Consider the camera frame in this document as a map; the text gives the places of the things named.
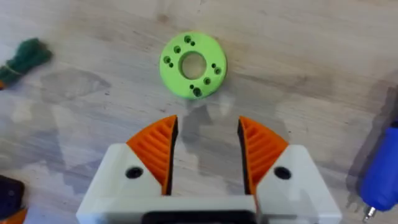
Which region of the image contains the blue electric screwdriver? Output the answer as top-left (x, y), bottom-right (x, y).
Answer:
top-left (359, 119), bottom-right (398, 223)

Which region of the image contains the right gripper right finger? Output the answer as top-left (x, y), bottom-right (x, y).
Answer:
top-left (237, 115), bottom-right (343, 224)

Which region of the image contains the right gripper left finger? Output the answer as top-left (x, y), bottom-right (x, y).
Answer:
top-left (76, 114), bottom-right (179, 222)

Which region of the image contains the green disc with holes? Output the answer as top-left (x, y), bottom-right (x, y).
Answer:
top-left (159, 30), bottom-right (228, 100)

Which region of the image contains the orange ribbed wedge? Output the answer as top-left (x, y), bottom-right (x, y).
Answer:
top-left (0, 174), bottom-right (29, 224)

